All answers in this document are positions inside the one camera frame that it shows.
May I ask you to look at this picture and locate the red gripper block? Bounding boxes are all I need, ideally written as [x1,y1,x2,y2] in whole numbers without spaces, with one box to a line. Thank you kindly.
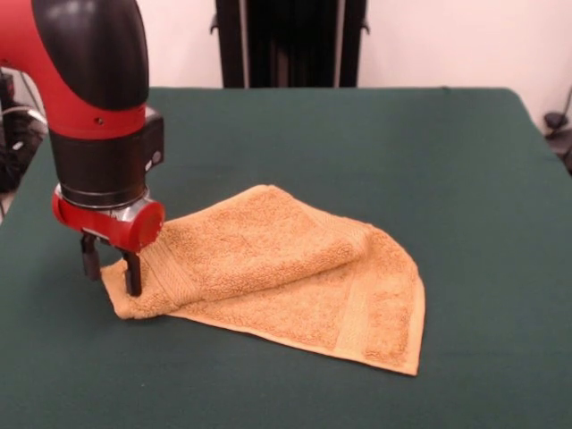
[52,184,167,299]

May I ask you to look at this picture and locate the black cable pile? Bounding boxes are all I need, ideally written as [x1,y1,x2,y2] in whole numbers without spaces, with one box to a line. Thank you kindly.
[0,105,49,193]

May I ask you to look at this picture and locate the orange terry towel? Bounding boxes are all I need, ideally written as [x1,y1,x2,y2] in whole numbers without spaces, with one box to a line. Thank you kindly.
[100,183,426,378]

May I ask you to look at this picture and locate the dark green table cloth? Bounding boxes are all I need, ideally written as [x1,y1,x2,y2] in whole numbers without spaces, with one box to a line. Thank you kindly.
[0,88,572,429]

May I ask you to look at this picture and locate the black robot pedestal stand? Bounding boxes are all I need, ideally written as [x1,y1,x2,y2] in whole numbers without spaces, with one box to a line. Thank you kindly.
[208,0,372,89]

